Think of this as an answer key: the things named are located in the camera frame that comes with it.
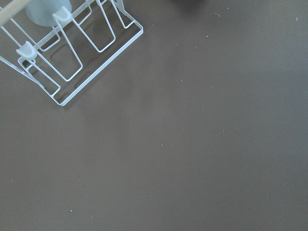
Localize wooden stick on rack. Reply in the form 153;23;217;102
0;0;32;26

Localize white wire drying rack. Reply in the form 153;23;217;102
0;0;143;106

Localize grey cup on rack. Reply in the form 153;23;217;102
25;0;72;26

